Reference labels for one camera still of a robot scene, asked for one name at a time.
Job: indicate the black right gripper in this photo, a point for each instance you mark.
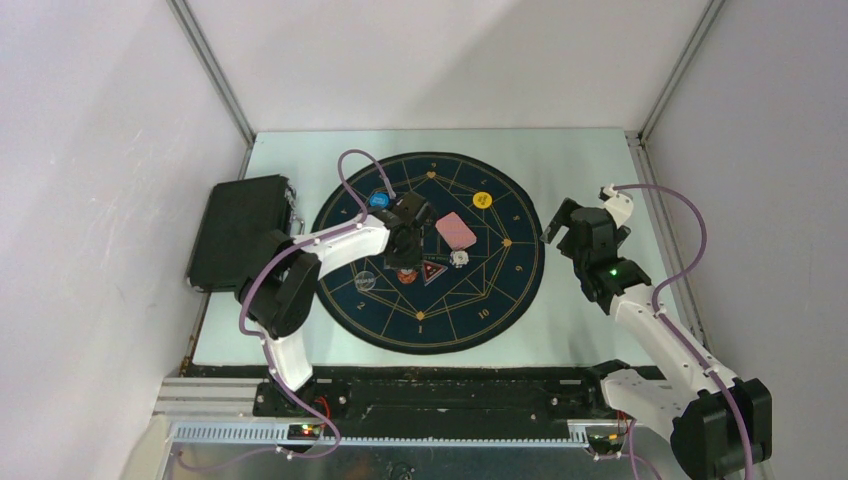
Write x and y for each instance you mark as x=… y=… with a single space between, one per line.
x=562 y=218

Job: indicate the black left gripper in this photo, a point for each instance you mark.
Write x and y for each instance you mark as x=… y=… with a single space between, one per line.
x=414 y=260

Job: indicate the blue small blind button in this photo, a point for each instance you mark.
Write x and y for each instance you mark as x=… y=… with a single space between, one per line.
x=379 y=200

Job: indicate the red poker chip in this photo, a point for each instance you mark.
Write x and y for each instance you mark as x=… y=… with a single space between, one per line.
x=407 y=276

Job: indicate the yellow big blind button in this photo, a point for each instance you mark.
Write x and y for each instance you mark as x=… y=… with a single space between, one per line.
x=482 y=200

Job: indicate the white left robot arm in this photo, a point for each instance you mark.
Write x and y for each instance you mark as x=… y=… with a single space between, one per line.
x=278 y=290

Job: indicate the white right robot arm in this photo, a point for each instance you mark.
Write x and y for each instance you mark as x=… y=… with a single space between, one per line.
x=716 y=422

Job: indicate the red playing card deck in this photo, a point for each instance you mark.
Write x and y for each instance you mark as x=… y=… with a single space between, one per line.
x=455 y=232

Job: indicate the red triangular marker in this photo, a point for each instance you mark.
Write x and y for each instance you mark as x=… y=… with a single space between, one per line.
x=431 y=270

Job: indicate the white dealer button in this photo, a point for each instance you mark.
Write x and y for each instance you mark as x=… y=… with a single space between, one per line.
x=459 y=258

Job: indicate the clear round button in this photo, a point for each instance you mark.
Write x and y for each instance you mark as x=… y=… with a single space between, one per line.
x=364 y=281

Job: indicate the round dark poker mat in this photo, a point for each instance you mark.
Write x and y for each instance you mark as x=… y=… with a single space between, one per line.
x=464 y=307

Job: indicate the black carrying case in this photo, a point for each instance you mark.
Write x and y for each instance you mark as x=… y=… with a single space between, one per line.
x=237 y=216

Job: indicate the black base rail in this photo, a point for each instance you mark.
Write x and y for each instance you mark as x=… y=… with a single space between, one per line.
x=458 y=405

